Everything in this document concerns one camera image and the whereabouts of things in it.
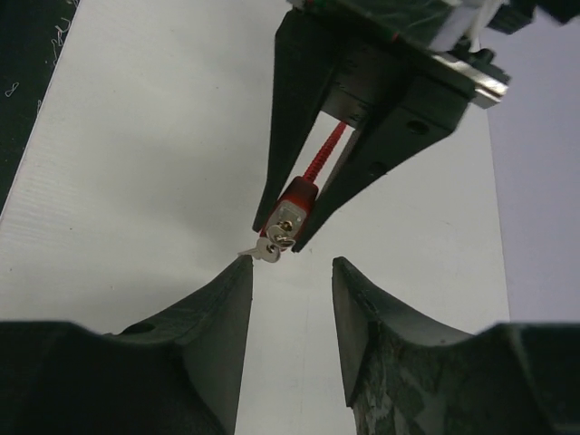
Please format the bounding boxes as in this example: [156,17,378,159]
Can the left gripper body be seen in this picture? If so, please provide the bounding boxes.
[291,1,510,128]

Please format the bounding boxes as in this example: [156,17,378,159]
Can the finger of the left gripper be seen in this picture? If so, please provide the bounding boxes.
[293,73,469,253]
[252,9,343,232]

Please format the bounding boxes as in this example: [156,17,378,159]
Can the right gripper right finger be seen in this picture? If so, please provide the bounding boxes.
[332,257,579,434]

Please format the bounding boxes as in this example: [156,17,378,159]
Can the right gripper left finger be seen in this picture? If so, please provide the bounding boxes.
[1,256,253,434]

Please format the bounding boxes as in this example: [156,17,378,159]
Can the small red cable padlock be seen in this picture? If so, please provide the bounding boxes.
[260,122,347,242]

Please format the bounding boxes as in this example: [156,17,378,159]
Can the small silver key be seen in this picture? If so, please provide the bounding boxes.
[239,220,295,263]

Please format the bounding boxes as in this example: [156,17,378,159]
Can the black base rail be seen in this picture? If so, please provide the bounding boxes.
[0,0,80,204]

